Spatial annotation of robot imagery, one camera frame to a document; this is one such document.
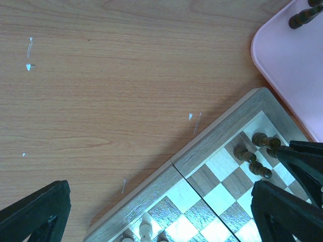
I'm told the wooden chessboard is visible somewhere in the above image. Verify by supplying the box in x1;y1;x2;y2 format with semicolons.
85;88;309;241

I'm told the dark knight chess piece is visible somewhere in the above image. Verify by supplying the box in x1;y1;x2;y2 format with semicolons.
251;133;281;150

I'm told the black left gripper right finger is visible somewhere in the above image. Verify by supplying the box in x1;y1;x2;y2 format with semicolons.
251;180;322;241

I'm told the pink tray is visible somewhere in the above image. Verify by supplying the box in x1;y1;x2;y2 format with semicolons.
251;1;322;142

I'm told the white chess piece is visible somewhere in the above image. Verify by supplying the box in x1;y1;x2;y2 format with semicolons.
139;213;153;242
121;235;134;242
156;231;168;242

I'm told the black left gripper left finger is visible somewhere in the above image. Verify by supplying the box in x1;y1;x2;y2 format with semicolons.
1;180;71;241

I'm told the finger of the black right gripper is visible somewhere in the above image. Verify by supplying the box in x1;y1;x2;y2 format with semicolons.
277;141;322;208

